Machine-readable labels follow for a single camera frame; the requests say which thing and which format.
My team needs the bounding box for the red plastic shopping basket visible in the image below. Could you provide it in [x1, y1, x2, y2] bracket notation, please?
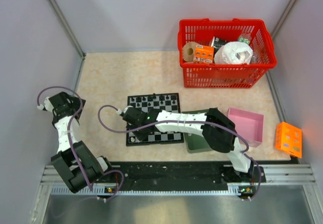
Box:
[177, 19, 277, 88]

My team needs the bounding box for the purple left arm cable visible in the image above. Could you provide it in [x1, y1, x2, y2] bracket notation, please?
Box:
[37, 86, 125, 201]

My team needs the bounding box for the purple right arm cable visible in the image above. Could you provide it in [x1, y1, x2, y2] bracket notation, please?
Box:
[97, 104, 263, 201]

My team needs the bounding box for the black and grey chessboard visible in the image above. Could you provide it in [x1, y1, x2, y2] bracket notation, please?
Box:
[126, 93, 184, 147]

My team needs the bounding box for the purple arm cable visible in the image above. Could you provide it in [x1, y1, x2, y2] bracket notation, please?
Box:
[97, 104, 263, 201]
[37, 86, 125, 201]

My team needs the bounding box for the orange carton box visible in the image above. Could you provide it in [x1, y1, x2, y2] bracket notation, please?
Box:
[275, 122, 302, 158]

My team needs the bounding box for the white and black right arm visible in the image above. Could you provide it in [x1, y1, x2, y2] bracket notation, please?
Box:
[120, 106, 254, 182]

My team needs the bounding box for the aluminium frame rail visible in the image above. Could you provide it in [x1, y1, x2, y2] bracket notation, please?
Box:
[48, 0, 86, 59]

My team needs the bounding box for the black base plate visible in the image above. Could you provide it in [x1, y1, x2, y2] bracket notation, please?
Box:
[112, 161, 266, 191]

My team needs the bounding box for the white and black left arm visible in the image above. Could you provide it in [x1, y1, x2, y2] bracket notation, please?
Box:
[44, 92, 115, 193]

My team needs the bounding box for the white plastic bag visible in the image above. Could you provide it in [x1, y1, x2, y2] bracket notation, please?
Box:
[214, 41, 253, 65]

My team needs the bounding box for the dark snack packet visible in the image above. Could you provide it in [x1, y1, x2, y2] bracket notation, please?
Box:
[209, 36, 228, 49]

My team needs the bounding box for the brown tape roll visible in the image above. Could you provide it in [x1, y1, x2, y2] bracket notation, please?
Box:
[182, 41, 197, 63]

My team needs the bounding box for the orange box in basket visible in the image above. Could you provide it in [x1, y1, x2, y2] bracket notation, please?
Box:
[193, 44, 214, 64]

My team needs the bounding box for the green plastic tray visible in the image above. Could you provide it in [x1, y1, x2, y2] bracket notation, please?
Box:
[181, 109, 215, 154]

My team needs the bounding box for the pink plastic box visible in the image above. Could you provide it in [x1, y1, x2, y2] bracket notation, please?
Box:
[228, 107, 264, 148]

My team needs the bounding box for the green patterned packet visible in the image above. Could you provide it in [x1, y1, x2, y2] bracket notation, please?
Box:
[237, 33, 252, 45]

